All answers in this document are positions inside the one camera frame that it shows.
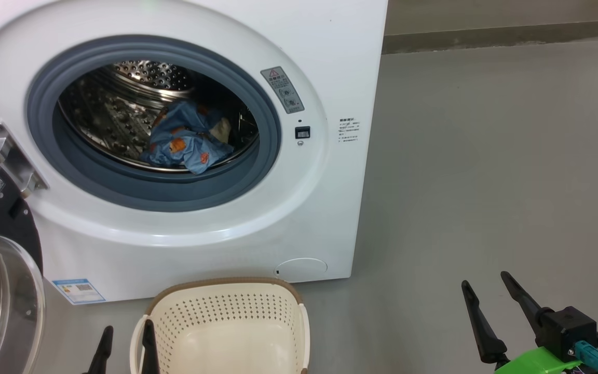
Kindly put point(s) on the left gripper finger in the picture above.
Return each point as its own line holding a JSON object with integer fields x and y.
{"x": 149, "y": 353}
{"x": 103, "y": 353}

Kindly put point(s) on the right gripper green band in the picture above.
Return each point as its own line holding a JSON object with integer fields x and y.
{"x": 563, "y": 327}

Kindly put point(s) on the black round glass washer door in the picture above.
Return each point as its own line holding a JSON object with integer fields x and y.
{"x": 3, "y": 291}

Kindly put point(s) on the blue cartoon print clothes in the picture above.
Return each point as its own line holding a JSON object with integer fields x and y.
{"x": 190, "y": 140}

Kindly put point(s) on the cream perforated laundry basket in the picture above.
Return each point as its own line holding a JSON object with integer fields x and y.
{"x": 226, "y": 317}

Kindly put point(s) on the grey rubber door gasket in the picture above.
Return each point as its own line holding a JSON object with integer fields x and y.
{"x": 174, "y": 195}

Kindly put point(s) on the metal door hinge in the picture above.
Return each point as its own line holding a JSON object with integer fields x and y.
{"x": 11, "y": 156}

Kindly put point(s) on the black door latch socket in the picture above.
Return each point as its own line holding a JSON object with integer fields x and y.
{"x": 302, "y": 132}

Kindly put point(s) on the white front-load washing machine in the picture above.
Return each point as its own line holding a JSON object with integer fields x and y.
{"x": 330, "y": 52}

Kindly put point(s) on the blue energy label sticker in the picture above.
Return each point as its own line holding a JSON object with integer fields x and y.
{"x": 78, "y": 291}

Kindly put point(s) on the round filter cover flap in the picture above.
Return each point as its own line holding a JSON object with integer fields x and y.
{"x": 301, "y": 269}

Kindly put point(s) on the stainless steel washer drum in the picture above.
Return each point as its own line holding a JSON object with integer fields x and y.
{"x": 102, "y": 119}

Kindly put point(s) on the small printed text label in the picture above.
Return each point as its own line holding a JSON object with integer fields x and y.
{"x": 349, "y": 130}

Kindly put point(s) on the grey warning sticker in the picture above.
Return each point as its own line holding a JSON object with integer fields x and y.
{"x": 282, "y": 91}

